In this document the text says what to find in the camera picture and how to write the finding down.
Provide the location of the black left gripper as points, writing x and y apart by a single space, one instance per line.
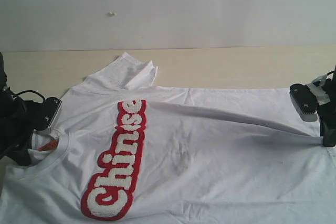
16 129

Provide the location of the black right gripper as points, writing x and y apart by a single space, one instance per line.
327 112

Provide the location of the white t-shirt red lettering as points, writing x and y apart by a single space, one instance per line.
130 152

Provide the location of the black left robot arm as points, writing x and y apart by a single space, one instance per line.
33 112

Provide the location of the orange garment tag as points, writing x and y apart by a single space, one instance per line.
49 146

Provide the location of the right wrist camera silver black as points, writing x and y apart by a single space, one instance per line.
304 102

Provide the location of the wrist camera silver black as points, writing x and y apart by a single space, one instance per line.
304 102
48 115

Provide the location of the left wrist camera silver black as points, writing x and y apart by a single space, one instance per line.
48 115

